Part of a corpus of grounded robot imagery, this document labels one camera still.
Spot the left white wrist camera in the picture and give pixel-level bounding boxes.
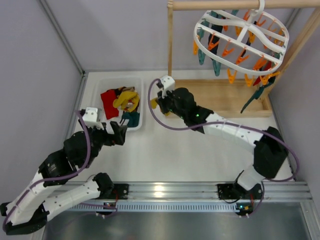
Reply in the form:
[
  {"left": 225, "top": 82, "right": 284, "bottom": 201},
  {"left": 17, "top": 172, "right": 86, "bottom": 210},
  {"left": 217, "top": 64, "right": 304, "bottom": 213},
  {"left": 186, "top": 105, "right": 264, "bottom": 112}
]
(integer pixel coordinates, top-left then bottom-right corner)
[{"left": 80, "top": 107, "right": 106, "bottom": 131}]

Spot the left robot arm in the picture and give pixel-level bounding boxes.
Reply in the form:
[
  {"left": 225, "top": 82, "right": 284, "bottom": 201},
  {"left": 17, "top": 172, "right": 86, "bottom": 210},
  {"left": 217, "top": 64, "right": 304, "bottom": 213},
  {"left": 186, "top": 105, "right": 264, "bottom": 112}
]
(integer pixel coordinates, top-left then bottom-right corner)
[{"left": 0, "top": 121, "right": 127, "bottom": 236}]

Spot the aluminium mounting rail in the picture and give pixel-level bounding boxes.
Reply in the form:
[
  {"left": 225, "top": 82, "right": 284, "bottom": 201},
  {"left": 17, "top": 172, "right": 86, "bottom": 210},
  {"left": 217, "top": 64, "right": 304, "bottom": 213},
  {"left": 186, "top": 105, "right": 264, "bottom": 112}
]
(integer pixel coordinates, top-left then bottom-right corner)
[{"left": 43, "top": 181, "right": 313, "bottom": 213}]

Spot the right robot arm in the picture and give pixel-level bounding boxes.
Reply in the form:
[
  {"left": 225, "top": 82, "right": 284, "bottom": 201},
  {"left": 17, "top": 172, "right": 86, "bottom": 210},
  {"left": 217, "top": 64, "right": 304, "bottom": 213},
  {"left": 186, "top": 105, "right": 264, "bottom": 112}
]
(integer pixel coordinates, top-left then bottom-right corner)
[{"left": 155, "top": 87, "right": 289, "bottom": 195}]

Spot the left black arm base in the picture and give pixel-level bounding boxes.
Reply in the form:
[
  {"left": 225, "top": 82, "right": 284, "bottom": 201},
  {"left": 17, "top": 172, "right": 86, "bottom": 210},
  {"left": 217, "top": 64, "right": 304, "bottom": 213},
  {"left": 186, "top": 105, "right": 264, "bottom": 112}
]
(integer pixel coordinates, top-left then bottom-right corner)
[{"left": 94, "top": 183, "right": 129, "bottom": 200}]

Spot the white plastic basket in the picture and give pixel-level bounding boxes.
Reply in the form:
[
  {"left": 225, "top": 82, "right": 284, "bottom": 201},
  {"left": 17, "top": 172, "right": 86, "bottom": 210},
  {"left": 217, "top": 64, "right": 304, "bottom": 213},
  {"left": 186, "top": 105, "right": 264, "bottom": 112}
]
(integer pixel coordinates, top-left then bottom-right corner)
[{"left": 90, "top": 76, "right": 144, "bottom": 131}]

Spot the white round clip hanger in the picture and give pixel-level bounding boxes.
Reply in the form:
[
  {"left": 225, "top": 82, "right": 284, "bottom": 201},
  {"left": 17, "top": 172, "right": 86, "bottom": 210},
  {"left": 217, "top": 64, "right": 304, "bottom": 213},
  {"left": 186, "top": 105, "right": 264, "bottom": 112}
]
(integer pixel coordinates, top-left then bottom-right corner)
[{"left": 193, "top": 0, "right": 290, "bottom": 77}]

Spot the wooden drying rack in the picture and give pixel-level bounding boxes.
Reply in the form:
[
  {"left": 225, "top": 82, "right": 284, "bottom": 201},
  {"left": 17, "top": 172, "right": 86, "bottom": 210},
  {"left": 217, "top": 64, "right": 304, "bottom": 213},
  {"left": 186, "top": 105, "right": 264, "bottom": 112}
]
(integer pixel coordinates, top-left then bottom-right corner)
[{"left": 167, "top": 0, "right": 320, "bottom": 118}]

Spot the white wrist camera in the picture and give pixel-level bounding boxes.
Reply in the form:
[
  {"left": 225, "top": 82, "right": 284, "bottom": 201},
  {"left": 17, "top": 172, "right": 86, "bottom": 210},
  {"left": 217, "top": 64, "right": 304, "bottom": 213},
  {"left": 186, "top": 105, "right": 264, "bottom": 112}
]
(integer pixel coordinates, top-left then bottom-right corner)
[
  {"left": 80, "top": 107, "right": 106, "bottom": 131},
  {"left": 156, "top": 75, "right": 175, "bottom": 98}
]

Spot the red sock in basket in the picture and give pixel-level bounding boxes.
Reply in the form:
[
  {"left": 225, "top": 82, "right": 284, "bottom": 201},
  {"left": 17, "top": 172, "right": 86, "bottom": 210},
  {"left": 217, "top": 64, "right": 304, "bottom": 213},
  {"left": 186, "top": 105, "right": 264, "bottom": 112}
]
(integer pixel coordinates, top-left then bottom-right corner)
[{"left": 100, "top": 89, "right": 119, "bottom": 120}]

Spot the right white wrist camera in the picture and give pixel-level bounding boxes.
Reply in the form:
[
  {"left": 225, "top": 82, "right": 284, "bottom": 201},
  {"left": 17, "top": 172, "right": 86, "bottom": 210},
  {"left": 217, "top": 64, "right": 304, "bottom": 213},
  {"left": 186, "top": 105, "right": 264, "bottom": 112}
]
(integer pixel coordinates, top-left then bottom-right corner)
[{"left": 156, "top": 75, "right": 175, "bottom": 98}]

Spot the dark green sock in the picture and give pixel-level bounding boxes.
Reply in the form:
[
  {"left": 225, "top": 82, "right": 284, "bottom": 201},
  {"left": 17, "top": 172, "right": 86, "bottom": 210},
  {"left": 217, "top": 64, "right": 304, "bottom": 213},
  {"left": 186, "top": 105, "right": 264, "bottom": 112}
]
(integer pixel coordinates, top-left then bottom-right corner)
[{"left": 240, "top": 76, "right": 276, "bottom": 114}]

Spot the yellow sock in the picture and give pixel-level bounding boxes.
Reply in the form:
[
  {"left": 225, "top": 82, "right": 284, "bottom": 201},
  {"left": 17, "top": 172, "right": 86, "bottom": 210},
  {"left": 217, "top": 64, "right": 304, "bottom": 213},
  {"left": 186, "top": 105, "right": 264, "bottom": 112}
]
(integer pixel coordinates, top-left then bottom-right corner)
[
  {"left": 113, "top": 91, "right": 140, "bottom": 112},
  {"left": 149, "top": 98, "right": 158, "bottom": 110}
]

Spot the teal sock in basket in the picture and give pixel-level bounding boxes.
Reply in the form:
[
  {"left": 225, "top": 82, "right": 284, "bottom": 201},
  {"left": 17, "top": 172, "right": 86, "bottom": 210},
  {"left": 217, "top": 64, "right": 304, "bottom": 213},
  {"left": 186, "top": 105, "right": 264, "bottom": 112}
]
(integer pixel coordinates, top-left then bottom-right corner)
[{"left": 121, "top": 111, "right": 140, "bottom": 128}]

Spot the dark navy sock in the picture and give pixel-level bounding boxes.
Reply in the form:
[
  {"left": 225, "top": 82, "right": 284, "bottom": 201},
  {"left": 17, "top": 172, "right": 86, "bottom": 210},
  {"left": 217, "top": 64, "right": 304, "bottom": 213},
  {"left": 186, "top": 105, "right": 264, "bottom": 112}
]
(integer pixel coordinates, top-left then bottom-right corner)
[{"left": 210, "top": 11, "right": 224, "bottom": 33}]

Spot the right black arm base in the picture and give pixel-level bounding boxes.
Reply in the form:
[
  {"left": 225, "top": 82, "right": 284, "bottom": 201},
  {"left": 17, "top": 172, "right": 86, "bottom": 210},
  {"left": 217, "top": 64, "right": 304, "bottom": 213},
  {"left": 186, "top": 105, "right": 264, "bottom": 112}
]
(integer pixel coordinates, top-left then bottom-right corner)
[{"left": 217, "top": 183, "right": 248, "bottom": 204}]

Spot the brown striped sock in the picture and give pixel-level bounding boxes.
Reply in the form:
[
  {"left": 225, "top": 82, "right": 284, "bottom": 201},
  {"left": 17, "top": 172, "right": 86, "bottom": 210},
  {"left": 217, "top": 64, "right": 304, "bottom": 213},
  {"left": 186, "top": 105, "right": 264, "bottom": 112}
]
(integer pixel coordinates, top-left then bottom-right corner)
[{"left": 117, "top": 86, "right": 136, "bottom": 95}]

